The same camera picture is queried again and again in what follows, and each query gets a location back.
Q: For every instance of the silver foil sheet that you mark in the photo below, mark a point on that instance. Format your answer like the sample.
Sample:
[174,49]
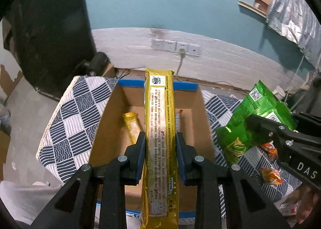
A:
[293,6]

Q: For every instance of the white plastic object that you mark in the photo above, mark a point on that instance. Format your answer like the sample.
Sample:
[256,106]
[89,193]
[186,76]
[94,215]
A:
[277,92]

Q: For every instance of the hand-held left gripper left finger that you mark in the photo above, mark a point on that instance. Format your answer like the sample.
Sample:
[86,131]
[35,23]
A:
[140,158]

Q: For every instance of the white and red snack packet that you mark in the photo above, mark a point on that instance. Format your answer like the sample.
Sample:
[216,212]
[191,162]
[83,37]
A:
[289,207]

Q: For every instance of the small yellow snack packet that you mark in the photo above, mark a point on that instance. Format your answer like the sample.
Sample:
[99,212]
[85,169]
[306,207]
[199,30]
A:
[131,125]

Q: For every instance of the long yellow biscuit packet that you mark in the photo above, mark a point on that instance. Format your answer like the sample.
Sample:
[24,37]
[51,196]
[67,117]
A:
[160,123]

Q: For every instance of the green chip bag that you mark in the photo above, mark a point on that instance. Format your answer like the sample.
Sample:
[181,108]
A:
[250,111]

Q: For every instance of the navy and white patterned tablecloth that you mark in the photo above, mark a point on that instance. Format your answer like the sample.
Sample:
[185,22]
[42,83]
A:
[70,128]

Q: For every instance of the cardboard box with blue tape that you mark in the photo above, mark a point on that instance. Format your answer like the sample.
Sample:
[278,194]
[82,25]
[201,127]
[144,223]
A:
[115,108]

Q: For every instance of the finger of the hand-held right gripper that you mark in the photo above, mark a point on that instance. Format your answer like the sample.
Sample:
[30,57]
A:
[308,122]
[265,128]

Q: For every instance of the white cloth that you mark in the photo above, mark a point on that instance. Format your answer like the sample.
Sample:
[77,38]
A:
[22,199]

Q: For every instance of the large black panel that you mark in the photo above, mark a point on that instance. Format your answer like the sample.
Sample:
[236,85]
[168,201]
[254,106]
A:
[55,31]

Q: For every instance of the white wall socket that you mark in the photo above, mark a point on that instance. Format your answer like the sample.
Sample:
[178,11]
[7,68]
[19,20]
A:
[170,45]
[194,49]
[181,45]
[158,44]

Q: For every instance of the dark device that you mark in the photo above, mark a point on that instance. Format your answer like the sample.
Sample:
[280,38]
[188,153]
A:
[96,62]

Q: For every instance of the person's right hand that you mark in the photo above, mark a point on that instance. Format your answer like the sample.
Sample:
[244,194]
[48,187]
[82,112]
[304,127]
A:
[307,204]

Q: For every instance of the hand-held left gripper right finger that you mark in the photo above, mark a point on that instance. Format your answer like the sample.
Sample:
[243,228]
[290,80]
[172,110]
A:
[181,158]

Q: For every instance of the wooden board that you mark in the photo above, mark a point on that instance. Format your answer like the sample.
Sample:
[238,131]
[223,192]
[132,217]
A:
[252,8]

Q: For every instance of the small orange snack packet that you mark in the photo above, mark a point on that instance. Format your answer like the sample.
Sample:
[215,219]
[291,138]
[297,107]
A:
[269,150]
[270,176]

